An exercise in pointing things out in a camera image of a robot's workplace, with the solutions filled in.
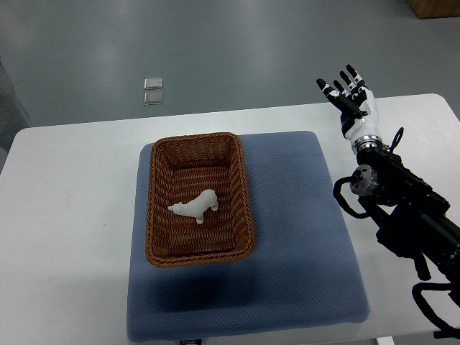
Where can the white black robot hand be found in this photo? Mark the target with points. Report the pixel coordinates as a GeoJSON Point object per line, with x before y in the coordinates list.
{"type": "Point", "coordinates": [359, 115]}

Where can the white toy bear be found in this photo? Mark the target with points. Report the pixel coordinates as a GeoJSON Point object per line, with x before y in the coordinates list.
{"type": "Point", "coordinates": [197, 207]}

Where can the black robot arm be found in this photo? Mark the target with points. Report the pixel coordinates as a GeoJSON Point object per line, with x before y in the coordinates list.
{"type": "Point", "coordinates": [411, 218]}

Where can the brown wicker basket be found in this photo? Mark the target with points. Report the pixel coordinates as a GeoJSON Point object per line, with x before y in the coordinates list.
{"type": "Point", "coordinates": [182, 167]}

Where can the brown cardboard box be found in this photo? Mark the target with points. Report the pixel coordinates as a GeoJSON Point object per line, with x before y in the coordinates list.
{"type": "Point", "coordinates": [433, 9]}

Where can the blue padded mat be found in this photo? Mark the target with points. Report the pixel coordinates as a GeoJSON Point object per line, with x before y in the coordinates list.
{"type": "Point", "coordinates": [303, 271]}

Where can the upper metal floor plate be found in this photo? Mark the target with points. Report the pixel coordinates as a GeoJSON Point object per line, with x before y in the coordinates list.
{"type": "Point", "coordinates": [152, 83]}

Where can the grey trouser leg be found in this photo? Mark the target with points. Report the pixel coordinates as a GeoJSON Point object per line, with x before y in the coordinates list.
{"type": "Point", "coordinates": [13, 115]}

